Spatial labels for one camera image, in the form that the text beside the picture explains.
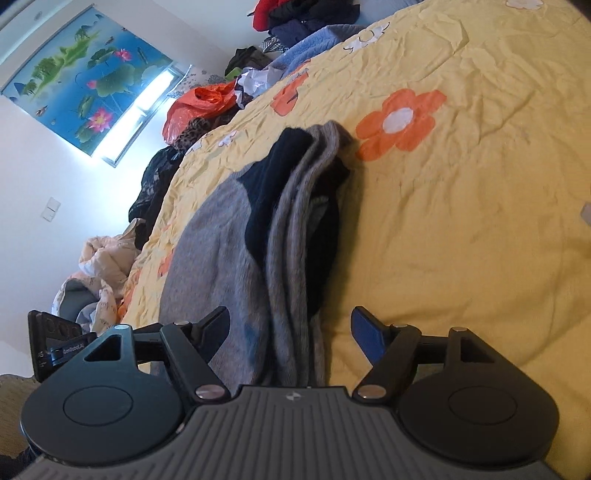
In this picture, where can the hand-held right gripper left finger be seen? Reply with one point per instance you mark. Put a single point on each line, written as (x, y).
(214, 325)

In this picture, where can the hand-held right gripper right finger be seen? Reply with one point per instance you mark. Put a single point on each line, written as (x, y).
(367, 337)

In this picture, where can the grey and navy sweater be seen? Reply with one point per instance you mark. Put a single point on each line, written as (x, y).
(212, 258)

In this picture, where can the brown patterned cloth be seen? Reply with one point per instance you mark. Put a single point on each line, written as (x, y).
(14, 415)

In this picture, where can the beige quilted jacket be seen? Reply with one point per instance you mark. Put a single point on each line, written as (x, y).
(101, 263)

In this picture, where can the dark floral garment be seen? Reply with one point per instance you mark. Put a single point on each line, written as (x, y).
(154, 184)

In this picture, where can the yellow floral bedsheet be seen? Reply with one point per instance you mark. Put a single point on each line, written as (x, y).
(461, 207)

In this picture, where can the leopard print cloth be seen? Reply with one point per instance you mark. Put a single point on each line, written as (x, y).
(194, 131)

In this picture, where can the bright window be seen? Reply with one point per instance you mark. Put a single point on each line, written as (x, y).
(134, 120)

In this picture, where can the orange plastic bag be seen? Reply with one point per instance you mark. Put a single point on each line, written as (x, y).
(203, 104)

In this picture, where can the white printed plastic bag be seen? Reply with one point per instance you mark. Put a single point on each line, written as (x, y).
(254, 83)

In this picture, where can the dark green garment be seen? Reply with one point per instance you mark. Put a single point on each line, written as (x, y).
(247, 60)

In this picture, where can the lotus print window blind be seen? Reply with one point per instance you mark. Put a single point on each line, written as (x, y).
(83, 74)

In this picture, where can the navy garment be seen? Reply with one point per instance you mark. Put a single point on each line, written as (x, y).
(295, 32)

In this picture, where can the red garment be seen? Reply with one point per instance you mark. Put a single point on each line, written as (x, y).
(265, 11)

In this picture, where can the black garment pile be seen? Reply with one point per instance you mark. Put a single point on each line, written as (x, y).
(314, 9)

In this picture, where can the white wall switch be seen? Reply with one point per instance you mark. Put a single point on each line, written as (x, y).
(51, 209)

